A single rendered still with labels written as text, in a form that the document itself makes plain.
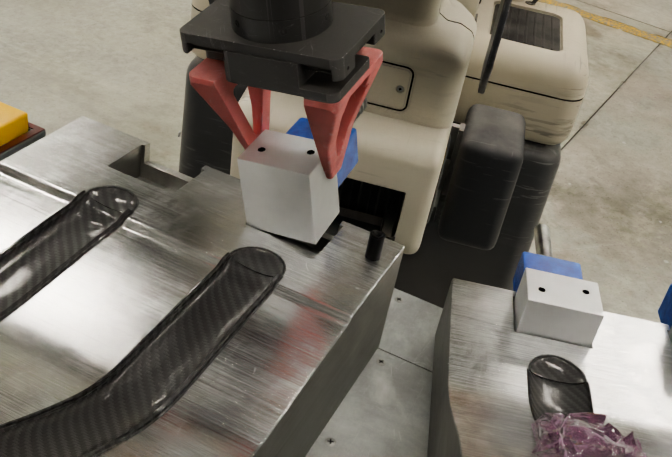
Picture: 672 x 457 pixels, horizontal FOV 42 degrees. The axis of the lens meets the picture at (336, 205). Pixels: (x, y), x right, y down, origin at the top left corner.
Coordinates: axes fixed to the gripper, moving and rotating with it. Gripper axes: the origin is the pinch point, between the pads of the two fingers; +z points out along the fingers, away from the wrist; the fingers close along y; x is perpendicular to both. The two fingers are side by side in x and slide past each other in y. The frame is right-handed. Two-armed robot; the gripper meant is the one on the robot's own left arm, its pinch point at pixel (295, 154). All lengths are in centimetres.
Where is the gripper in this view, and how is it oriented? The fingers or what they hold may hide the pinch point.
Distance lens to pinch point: 55.3
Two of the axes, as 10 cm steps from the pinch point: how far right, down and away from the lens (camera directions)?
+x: 4.3, -5.7, 7.0
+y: 9.0, 2.3, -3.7
